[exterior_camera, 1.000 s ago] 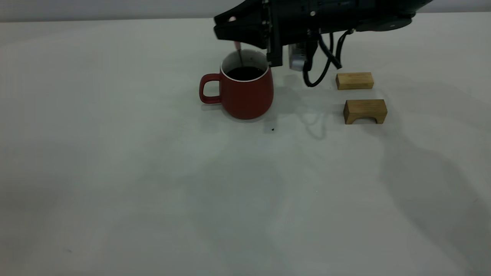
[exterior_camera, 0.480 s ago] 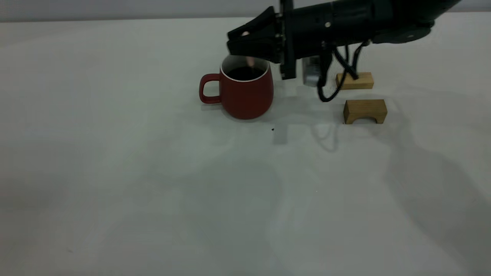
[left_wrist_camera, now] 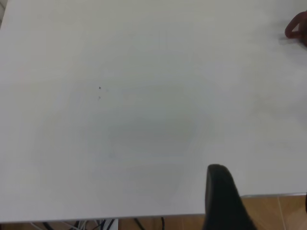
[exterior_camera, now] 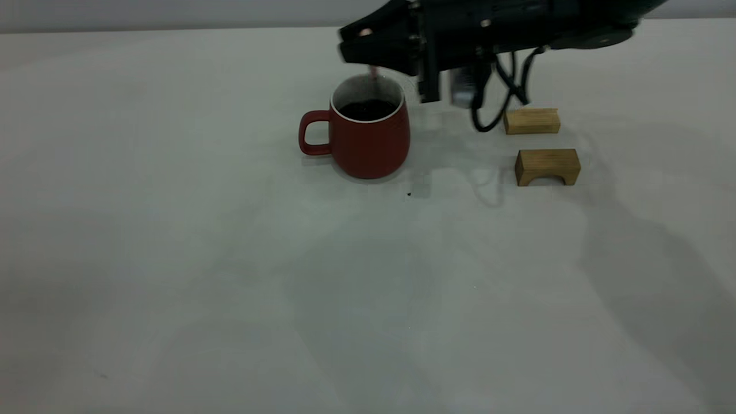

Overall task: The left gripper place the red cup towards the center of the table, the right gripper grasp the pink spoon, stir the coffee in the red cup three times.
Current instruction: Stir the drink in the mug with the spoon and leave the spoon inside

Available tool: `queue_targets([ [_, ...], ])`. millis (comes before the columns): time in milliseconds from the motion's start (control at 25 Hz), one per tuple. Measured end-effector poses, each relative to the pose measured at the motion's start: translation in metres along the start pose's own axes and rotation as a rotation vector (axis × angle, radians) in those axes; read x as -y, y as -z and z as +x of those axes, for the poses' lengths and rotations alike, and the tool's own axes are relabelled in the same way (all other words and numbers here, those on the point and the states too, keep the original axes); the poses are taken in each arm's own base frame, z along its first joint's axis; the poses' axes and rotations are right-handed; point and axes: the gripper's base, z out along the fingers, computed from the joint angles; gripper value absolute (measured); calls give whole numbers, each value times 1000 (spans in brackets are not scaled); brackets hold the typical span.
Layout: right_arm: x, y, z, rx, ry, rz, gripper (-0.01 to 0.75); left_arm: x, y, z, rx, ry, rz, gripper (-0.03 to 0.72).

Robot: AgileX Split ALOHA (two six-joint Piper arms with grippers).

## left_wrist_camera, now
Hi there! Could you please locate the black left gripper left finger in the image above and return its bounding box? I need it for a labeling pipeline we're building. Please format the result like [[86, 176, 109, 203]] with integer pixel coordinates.
[[202, 164, 257, 230]]

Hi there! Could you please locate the red ceramic mug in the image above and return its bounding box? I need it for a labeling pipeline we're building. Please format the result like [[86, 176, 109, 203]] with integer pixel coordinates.
[[284, 11, 307, 48]]

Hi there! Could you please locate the white power strip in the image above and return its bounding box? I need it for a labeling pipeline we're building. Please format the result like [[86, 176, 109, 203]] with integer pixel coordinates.
[[105, 218, 119, 230]]

